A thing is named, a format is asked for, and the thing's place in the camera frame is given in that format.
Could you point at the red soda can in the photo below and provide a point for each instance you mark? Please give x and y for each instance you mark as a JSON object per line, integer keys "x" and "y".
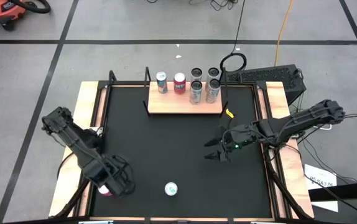
{"x": 104, "y": 190}
{"x": 179, "y": 84}

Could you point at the small yellow tag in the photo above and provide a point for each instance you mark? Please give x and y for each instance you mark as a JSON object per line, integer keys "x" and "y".
{"x": 229, "y": 113}

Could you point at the light wooden side board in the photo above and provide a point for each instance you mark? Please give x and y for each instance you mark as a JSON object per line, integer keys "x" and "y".
{"x": 72, "y": 99}
{"x": 296, "y": 174}

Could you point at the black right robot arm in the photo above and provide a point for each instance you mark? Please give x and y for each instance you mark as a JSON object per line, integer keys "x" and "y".
{"x": 306, "y": 119}

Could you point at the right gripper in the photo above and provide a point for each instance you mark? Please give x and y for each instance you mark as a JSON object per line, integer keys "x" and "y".
{"x": 240, "y": 137}

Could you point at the white paper sheet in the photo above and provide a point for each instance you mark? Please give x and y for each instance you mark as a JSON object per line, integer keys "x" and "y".
{"x": 318, "y": 174}

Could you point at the white Celsius can red print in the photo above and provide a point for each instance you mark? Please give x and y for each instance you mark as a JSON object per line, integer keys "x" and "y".
{"x": 196, "y": 93}
{"x": 196, "y": 73}

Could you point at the black flat bar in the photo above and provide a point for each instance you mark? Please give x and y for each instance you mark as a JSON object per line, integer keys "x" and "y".
{"x": 343, "y": 190}

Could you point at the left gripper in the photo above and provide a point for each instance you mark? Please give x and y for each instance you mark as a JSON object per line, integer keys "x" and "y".
{"x": 110, "y": 174}

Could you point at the white Celsius can orange print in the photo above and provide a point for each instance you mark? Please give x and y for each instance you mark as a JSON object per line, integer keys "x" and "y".
{"x": 213, "y": 73}
{"x": 212, "y": 93}

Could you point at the orange shop vacuum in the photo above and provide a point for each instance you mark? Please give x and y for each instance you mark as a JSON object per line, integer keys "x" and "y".
{"x": 1, "y": 11}

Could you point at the wooden shelf black frame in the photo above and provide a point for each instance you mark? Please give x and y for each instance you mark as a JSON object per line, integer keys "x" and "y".
{"x": 172, "y": 104}

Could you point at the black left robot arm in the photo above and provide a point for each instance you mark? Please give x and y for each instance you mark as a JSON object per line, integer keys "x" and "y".
{"x": 69, "y": 133}

